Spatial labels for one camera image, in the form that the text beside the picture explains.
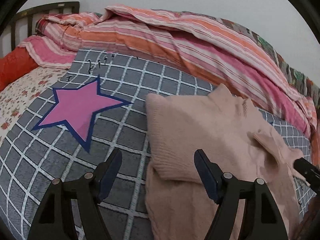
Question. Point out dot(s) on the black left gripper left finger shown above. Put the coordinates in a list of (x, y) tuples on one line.
[(54, 216)]

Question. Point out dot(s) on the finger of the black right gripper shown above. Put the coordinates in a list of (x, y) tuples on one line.
[(309, 172)]

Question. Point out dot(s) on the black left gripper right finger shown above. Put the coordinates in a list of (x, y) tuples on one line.
[(248, 204)]

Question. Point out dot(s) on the pink knitted sweater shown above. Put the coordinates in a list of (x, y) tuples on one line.
[(234, 135)]

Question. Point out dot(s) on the grey checked bed cover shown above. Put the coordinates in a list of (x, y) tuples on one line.
[(75, 124)]

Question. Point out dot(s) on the floral bed sheet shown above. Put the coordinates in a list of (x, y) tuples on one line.
[(17, 96)]

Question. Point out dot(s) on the red pillow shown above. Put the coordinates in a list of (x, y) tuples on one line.
[(15, 65)]

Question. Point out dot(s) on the pink orange striped quilt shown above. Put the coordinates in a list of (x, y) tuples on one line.
[(214, 49)]

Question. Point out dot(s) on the dark wooden headboard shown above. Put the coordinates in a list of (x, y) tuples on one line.
[(40, 9)]

